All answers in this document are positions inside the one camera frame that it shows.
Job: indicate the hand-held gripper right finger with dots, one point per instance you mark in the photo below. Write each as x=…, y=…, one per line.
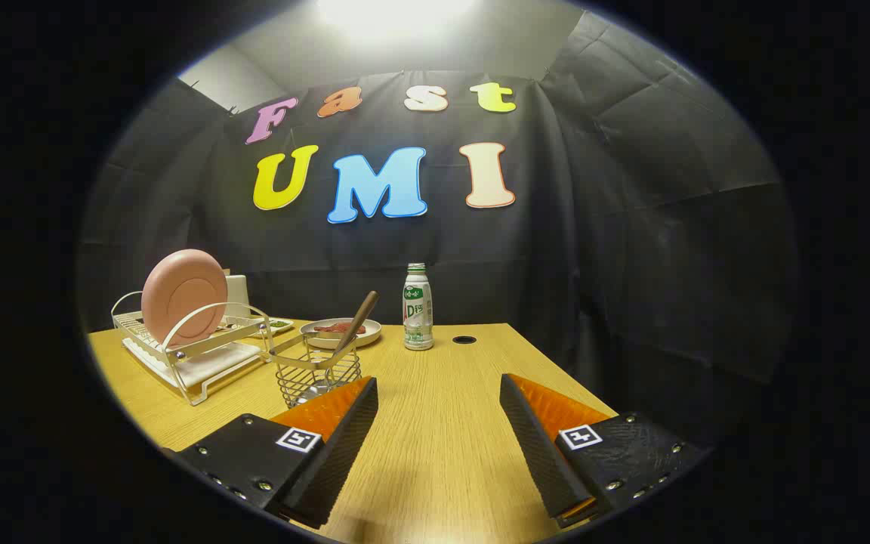
x=541, y=453

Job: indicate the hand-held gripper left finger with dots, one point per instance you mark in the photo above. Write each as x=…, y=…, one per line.
x=337, y=468

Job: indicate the pink plate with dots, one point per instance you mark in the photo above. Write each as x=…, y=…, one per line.
x=178, y=295

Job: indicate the beige round dish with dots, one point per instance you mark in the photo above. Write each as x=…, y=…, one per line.
x=367, y=337

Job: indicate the white divided dish with beans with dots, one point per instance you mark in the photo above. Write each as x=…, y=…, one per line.
x=281, y=325

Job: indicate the black table grommet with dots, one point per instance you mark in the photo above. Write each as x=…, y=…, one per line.
x=464, y=340

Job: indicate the red meat piece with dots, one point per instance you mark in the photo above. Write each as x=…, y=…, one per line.
x=327, y=329
x=353, y=327

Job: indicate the white drip tray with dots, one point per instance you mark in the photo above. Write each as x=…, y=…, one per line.
x=208, y=367

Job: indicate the white green drink bottle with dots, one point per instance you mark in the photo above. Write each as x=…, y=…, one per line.
x=418, y=317

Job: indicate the black backdrop cloth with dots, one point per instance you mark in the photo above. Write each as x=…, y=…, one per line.
x=593, y=264

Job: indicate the white toaster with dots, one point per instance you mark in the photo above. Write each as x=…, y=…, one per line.
x=238, y=296

